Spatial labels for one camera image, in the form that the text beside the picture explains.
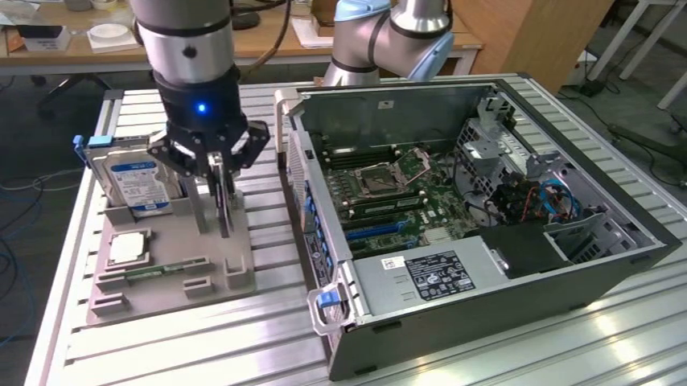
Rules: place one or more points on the white table frame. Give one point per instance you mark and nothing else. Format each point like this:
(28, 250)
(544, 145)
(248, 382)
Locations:
(645, 36)

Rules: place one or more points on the black lamp base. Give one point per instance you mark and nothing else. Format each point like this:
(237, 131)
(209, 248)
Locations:
(249, 19)

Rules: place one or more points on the silver socket cover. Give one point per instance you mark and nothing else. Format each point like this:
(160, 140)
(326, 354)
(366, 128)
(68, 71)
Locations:
(414, 165)

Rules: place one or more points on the black power adapter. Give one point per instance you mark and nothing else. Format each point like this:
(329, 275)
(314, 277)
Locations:
(593, 88)

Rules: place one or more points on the white round dish on box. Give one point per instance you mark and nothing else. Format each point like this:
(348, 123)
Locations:
(113, 38)

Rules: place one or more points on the cardboard box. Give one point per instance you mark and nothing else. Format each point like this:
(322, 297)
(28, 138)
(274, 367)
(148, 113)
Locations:
(322, 10)

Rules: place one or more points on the black plastic cover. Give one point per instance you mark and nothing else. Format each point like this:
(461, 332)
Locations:
(526, 253)

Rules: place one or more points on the black open PC case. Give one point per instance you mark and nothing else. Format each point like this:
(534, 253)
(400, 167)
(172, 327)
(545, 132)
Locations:
(484, 321)

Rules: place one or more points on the black chair base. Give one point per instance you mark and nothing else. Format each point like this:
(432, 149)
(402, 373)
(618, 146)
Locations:
(54, 90)

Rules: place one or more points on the grey power supply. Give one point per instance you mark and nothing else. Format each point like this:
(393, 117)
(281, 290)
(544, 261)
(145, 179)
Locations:
(386, 281)

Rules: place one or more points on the white paper stack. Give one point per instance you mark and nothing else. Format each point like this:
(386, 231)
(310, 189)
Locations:
(312, 36)

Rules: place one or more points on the grey drive bracket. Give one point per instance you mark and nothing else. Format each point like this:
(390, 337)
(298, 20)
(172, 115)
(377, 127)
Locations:
(585, 237)

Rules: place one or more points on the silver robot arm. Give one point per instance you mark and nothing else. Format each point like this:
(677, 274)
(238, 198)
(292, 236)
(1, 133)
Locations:
(184, 40)

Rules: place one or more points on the hard disk with blue carrier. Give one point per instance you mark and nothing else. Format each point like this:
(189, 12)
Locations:
(134, 181)

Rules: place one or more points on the white box with black lid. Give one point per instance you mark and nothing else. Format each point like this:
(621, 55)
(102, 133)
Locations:
(46, 38)

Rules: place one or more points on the grey cup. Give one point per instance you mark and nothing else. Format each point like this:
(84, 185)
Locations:
(80, 5)

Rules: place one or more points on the grey parts rack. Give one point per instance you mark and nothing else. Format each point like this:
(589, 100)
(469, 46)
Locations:
(178, 297)

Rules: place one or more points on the silver CPU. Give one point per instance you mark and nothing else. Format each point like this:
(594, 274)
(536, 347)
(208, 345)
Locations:
(128, 247)

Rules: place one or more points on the black stand foot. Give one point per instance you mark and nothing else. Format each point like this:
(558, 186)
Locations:
(645, 138)

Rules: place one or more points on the green motherboard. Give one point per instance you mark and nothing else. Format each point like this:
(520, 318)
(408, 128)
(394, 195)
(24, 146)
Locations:
(430, 209)

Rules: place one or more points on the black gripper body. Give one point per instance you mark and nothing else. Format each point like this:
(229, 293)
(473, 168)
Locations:
(200, 100)

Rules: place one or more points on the blue expansion slot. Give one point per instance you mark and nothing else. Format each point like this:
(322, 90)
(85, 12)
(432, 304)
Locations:
(370, 232)

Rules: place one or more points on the silver chipset heat sink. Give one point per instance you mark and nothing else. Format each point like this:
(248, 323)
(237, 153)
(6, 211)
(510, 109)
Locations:
(442, 235)

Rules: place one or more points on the CPU socket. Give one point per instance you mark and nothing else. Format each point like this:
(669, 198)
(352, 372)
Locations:
(378, 180)

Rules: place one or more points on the wooden cabinet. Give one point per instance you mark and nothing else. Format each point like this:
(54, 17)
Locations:
(537, 40)

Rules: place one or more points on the metal disk bay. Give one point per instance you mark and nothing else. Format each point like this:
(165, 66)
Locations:
(494, 149)

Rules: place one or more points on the blue case latch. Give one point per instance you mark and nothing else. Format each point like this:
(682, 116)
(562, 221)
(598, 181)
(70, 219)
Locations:
(329, 300)

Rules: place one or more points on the green RAM stick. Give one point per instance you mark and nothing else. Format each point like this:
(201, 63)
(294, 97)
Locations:
(156, 270)

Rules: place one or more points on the wooden desk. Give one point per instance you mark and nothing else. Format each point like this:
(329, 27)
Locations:
(54, 56)

